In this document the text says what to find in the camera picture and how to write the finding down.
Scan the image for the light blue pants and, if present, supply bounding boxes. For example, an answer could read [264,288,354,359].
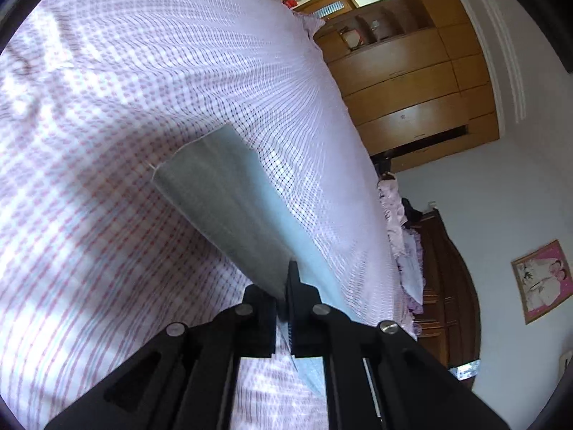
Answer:
[150,122,346,397]

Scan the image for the pink ruffled pillow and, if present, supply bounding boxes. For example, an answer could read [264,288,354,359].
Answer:
[377,174,425,339]

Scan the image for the dark wooden headboard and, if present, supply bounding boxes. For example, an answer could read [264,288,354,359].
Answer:
[413,210,481,369]

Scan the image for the wooden wardrobe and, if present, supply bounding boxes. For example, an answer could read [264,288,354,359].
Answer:
[263,0,501,174]

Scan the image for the pink checked bed sheet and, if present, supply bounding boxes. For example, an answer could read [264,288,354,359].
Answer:
[1,0,414,429]

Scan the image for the wooden door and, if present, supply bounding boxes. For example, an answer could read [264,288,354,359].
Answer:
[293,0,358,20]

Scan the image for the pink framed wall picture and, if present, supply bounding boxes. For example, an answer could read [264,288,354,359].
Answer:
[512,240,572,324]

